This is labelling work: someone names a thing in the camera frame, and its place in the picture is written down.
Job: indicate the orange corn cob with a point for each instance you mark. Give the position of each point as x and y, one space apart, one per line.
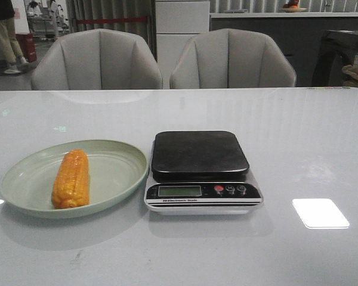
71 185

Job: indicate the black silver kitchen scale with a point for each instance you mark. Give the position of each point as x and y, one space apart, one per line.
201 172

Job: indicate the right grey upholstered chair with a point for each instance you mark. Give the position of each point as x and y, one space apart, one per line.
232 58

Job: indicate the grey upholstered chair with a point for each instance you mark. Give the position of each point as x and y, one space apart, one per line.
97 59
232 58

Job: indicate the left grey upholstered chair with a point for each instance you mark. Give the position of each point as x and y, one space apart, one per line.
97 59

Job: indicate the pale green round plate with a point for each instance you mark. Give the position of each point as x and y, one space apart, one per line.
116 170

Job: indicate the white drawer cabinet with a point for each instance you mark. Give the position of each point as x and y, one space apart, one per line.
179 18

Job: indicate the dark grey counter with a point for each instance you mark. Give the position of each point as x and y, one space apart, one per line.
297 34

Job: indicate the fruit bowl on counter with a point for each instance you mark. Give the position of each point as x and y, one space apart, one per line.
292 6

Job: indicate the red bin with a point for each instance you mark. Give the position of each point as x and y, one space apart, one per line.
27 46

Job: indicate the dark appliance at right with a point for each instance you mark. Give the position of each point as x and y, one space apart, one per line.
338 48

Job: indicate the walking person in background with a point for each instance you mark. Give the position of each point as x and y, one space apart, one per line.
8 42

